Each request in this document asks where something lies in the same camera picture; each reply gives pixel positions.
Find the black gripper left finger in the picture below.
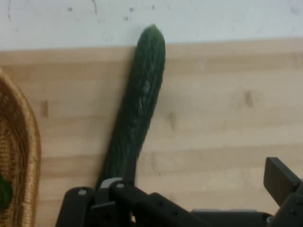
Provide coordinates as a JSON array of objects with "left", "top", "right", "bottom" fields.
[{"left": 55, "top": 177, "right": 209, "bottom": 227}]

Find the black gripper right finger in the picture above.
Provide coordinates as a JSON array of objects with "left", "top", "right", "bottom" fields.
[{"left": 263, "top": 157, "right": 303, "bottom": 227}]

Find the long dark green cucumber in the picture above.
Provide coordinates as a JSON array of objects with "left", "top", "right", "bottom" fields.
[{"left": 94, "top": 23, "right": 166, "bottom": 190}]

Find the bamboo wooden cutting board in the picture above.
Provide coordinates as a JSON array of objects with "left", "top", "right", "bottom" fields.
[{"left": 0, "top": 37, "right": 303, "bottom": 227}]

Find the green bell pepper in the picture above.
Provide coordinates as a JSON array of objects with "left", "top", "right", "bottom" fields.
[{"left": 0, "top": 174, "right": 13, "bottom": 210}]

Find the woven wicker basket with handles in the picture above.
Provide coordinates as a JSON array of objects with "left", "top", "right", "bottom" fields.
[{"left": 0, "top": 68, "right": 42, "bottom": 227}]

